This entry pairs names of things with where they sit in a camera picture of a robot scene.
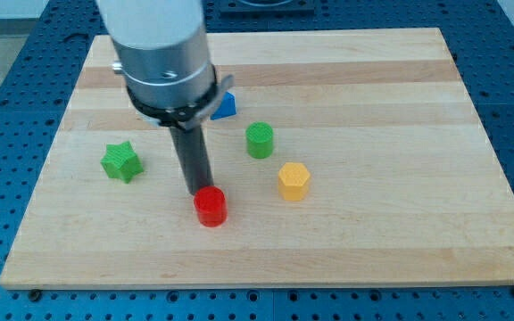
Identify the green cylinder block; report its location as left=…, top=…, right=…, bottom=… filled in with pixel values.
left=245, top=122, right=274, bottom=159

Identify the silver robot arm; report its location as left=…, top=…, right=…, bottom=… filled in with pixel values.
left=96, top=0, right=234, bottom=193

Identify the blue triangle block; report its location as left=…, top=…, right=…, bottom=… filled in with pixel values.
left=210, top=92, right=236, bottom=120

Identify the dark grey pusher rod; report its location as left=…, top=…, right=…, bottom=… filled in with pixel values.
left=170, top=127, right=213, bottom=195

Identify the black clamp mount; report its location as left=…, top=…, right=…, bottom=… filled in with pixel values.
left=126, top=65, right=234, bottom=130

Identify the green star block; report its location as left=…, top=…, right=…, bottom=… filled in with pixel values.
left=100, top=141, right=144, bottom=184

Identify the yellow hexagon block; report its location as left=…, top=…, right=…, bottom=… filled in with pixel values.
left=278, top=162, right=311, bottom=202

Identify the red cylinder block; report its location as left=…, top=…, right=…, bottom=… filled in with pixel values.
left=194, top=186, right=228, bottom=227

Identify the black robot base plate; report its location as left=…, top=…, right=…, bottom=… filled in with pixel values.
left=215, top=0, right=317, bottom=14

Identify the wooden board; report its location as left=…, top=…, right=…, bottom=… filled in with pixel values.
left=0, top=28, right=514, bottom=290

